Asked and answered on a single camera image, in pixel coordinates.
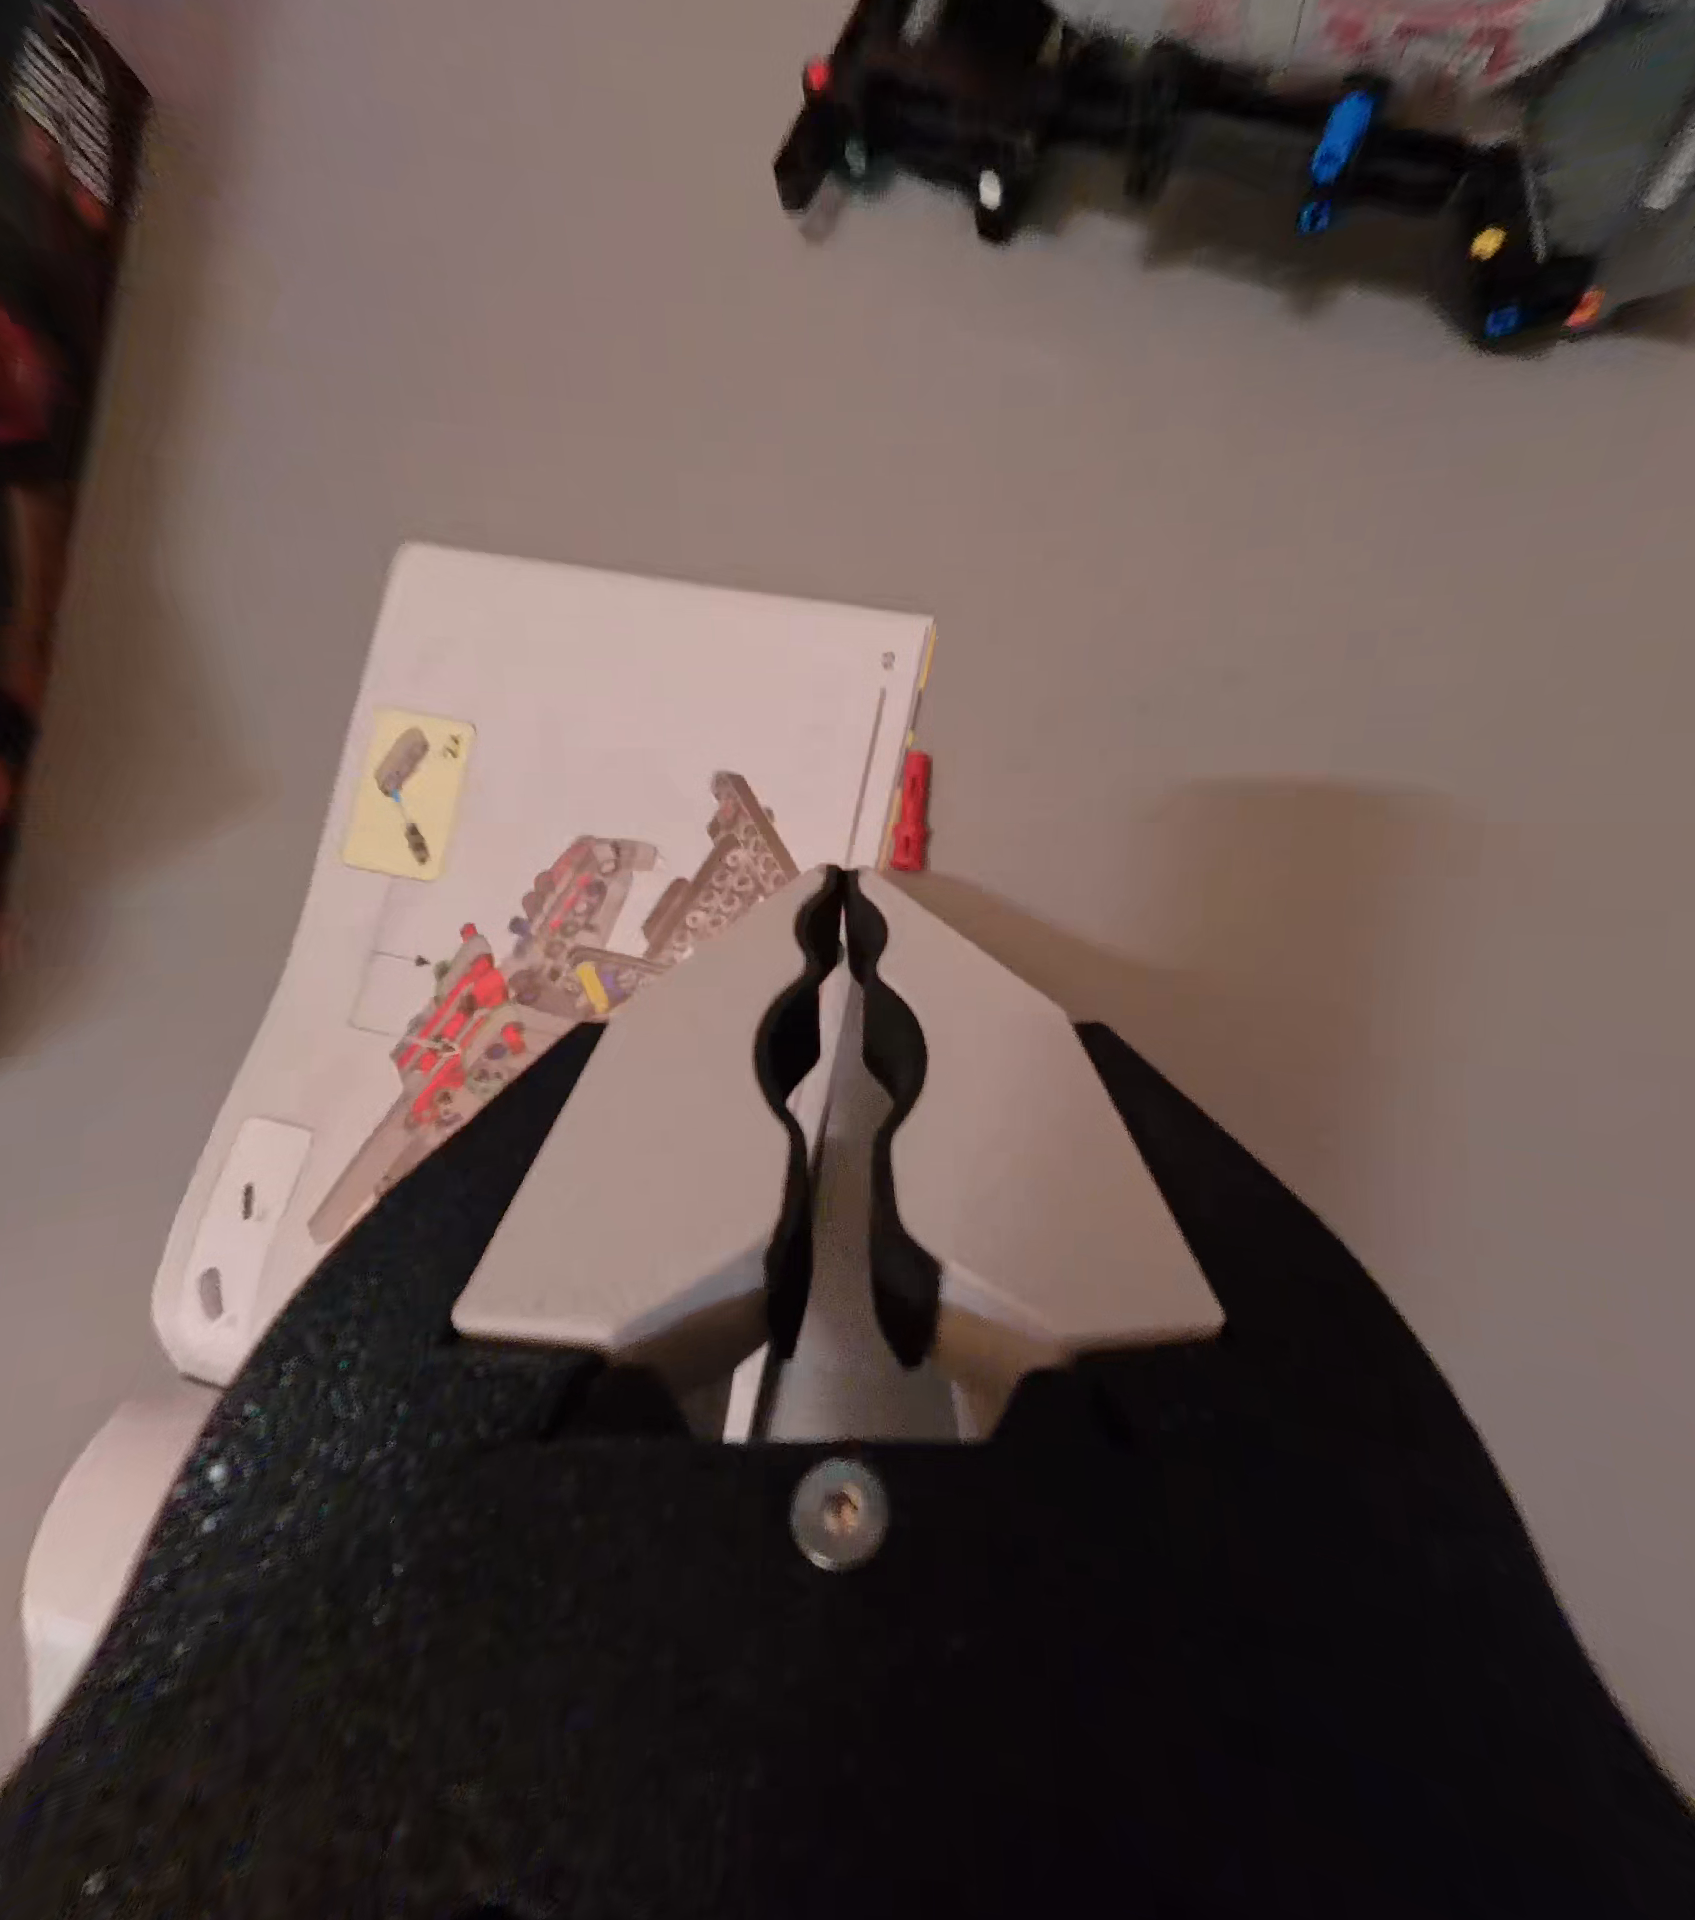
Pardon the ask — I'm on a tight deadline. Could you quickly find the grey desk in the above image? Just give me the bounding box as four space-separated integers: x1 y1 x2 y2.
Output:
0 0 1695 1895

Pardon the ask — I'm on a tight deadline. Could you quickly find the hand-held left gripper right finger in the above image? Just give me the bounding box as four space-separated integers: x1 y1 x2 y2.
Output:
843 867 1227 1438

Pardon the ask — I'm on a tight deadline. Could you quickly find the white instruction booklet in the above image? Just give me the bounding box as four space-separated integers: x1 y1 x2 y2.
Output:
21 538 939 1741

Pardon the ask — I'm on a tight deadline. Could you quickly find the grey red brick truck model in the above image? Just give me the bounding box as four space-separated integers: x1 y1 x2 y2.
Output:
770 0 1695 355

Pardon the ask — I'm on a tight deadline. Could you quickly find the small red brick pin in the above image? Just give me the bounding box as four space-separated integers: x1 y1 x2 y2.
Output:
881 750 939 876

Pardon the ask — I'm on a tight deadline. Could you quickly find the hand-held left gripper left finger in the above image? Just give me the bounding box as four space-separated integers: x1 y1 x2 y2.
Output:
447 867 849 1438

